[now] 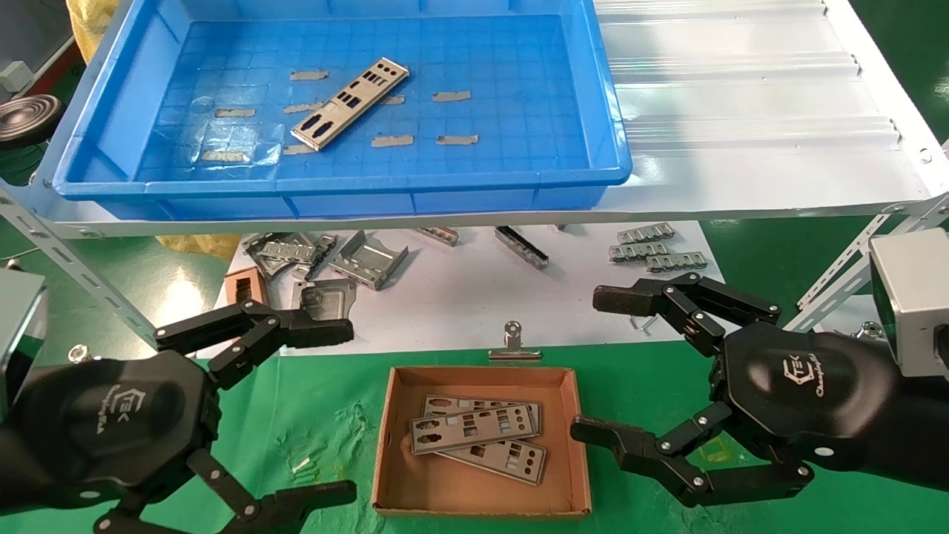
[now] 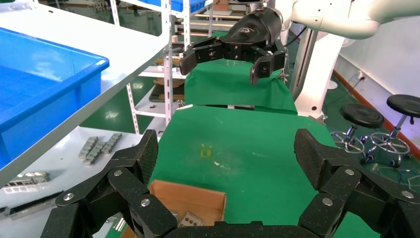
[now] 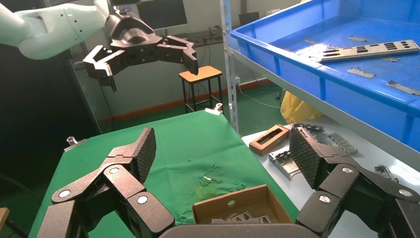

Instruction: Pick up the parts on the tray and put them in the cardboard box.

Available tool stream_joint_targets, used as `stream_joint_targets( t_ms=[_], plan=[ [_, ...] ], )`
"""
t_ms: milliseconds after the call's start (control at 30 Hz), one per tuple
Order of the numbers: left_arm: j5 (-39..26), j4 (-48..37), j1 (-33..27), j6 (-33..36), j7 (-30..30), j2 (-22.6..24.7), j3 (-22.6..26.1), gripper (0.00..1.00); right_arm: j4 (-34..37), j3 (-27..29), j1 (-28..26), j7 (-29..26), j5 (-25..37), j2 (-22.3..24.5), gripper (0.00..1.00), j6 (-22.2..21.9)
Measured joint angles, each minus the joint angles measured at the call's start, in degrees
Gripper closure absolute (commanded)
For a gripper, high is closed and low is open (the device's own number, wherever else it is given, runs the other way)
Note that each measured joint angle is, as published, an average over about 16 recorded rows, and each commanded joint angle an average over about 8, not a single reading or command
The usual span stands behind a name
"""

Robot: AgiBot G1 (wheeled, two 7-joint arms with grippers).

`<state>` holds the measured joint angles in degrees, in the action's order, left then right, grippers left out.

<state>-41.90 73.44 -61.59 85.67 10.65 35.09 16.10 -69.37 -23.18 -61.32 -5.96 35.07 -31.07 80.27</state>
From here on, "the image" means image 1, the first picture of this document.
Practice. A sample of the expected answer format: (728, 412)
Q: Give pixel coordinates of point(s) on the white paper sheet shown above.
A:
(460, 297)

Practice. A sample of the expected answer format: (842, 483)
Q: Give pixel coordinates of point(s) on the green table cloth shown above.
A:
(311, 400)

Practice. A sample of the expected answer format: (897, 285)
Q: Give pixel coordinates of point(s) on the grey square metal bracket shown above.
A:
(334, 297)

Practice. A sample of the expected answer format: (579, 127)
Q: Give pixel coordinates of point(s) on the short metal strip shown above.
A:
(441, 236)

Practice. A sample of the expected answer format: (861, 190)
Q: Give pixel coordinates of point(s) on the black round disc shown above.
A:
(26, 119)

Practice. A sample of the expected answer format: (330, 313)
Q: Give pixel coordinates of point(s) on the blue plastic tray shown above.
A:
(519, 59)

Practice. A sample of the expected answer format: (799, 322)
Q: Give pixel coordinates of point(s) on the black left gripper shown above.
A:
(111, 430)

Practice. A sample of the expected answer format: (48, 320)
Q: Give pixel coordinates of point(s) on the small brown part box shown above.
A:
(231, 285)

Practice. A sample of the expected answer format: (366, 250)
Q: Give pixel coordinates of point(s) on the brown cardboard box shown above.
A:
(474, 500)

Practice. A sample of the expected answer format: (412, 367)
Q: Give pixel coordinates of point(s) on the dark metal bar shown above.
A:
(523, 248)

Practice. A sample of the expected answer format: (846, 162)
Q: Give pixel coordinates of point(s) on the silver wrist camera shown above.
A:
(912, 297)
(18, 334)

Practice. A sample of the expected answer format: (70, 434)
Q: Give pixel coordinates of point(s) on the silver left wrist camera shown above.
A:
(18, 334)

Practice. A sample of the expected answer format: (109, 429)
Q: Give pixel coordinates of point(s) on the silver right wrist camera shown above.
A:
(912, 297)

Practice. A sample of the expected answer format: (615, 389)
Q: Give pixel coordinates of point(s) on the folded grey metal bracket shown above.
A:
(371, 263)

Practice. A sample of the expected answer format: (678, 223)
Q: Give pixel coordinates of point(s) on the small white scrap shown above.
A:
(301, 466)

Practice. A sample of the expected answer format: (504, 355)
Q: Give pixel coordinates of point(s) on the perforated white shelf brace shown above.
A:
(838, 282)
(89, 285)

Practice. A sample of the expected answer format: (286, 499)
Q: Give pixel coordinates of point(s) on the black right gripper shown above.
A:
(801, 393)

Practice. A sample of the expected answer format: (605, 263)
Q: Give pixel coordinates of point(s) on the metal port plate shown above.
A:
(474, 456)
(523, 423)
(456, 404)
(345, 101)

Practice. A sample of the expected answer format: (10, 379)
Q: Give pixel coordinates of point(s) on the small white box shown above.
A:
(15, 76)

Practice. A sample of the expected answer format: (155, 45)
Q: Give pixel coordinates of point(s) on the white metal shelf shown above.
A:
(741, 148)

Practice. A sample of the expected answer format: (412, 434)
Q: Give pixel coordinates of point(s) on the flat grey metal frame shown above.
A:
(326, 245)
(278, 252)

